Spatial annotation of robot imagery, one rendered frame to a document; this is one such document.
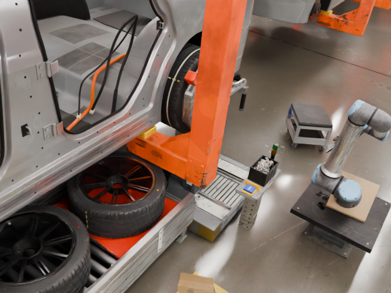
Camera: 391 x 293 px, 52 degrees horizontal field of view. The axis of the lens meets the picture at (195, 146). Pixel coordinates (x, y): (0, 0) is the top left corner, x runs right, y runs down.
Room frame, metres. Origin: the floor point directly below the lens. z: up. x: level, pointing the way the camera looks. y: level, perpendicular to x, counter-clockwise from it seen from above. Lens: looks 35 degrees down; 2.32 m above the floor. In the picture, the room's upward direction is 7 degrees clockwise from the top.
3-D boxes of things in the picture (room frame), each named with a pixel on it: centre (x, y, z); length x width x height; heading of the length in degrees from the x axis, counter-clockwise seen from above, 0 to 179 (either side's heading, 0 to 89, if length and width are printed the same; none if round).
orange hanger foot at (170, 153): (2.33, 0.23, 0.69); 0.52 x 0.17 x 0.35; 61
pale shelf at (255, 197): (2.34, -0.50, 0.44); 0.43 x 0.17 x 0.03; 151
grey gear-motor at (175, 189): (2.48, 0.09, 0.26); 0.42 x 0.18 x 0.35; 61
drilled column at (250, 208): (2.31, -0.48, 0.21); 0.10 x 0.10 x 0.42; 61
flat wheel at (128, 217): (2.07, 0.49, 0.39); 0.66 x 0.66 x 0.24
